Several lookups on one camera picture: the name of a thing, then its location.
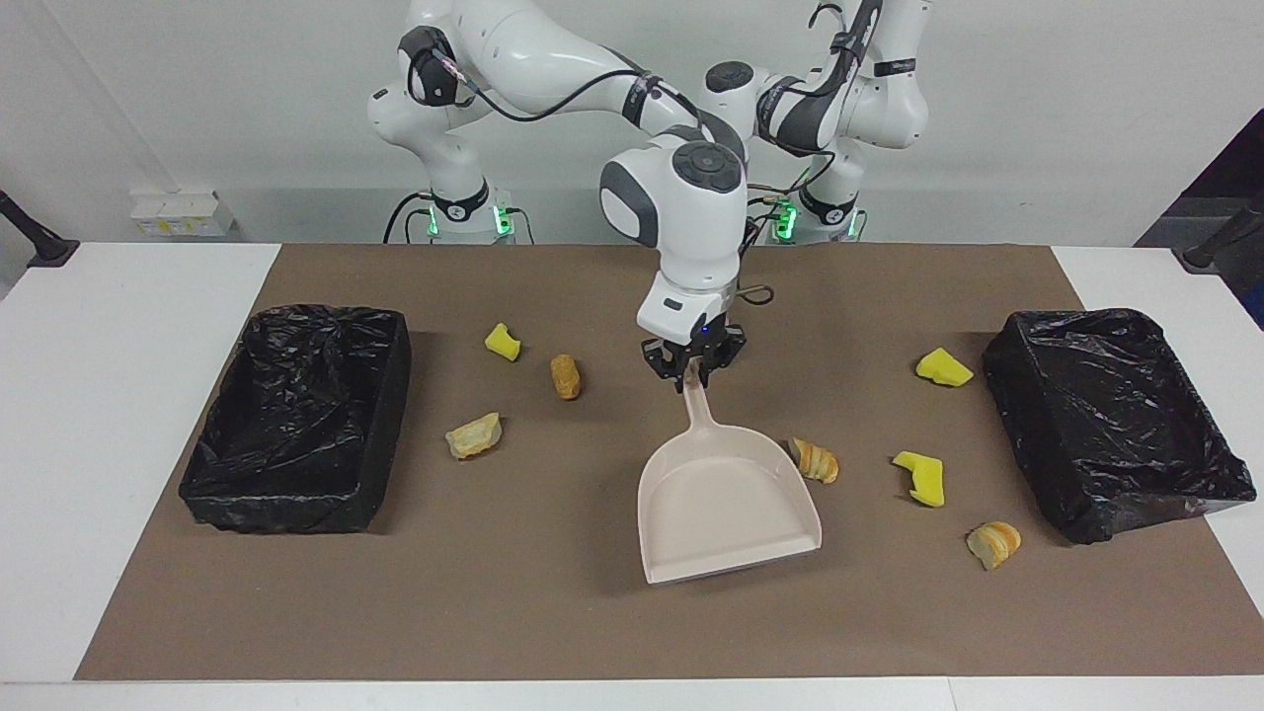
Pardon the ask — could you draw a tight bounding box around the black stand pole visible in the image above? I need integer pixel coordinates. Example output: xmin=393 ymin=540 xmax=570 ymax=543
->
xmin=1173 ymin=193 xmax=1264 ymax=273
xmin=0 ymin=190 xmax=80 ymax=268

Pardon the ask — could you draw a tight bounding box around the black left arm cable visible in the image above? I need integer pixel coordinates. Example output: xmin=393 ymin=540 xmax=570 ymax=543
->
xmin=808 ymin=0 xmax=887 ymax=164

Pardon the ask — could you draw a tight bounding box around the black bag lined bin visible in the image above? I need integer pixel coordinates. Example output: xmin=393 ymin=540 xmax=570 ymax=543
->
xmin=983 ymin=308 xmax=1257 ymax=545
xmin=178 ymin=303 xmax=413 ymax=535

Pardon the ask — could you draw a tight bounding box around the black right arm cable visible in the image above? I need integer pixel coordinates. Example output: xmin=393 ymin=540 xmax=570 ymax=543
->
xmin=434 ymin=54 xmax=778 ymax=303

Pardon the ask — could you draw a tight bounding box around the orange striped bread piece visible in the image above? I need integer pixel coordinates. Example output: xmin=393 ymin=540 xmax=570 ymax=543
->
xmin=787 ymin=437 xmax=840 ymax=485
xmin=966 ymin=520 xmax=1023 ymax=571

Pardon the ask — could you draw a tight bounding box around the black base power cable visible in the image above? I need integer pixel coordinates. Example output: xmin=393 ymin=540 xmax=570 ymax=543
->
xmin=383 ymin=191 xmax=435 ymax=245

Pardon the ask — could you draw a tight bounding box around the brown table mat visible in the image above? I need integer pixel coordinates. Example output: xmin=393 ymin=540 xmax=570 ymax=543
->
xmin=74 ymin=244 xmax=1264 ymax=680

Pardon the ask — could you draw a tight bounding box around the pale bread crust chunk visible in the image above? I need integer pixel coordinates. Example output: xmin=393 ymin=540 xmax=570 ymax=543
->
xmin=444 ymin=413 xmax=505 ymax=461

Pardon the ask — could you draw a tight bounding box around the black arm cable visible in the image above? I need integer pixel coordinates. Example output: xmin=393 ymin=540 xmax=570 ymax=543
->
xmin=808 ymin=0 xmax=887 ymax=164
xmin=434 ymin=54 xmax=778 ymax=303

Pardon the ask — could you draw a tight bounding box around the white wall power strip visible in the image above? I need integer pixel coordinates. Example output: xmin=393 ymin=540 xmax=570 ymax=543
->
xmin=130 ymin=191 xmax=236 ymax=238

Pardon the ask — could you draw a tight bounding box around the beige plastic dustpan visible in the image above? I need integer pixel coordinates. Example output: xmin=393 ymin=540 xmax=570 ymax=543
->
xmin=637 ymin=375 xmax=824 ymax=586

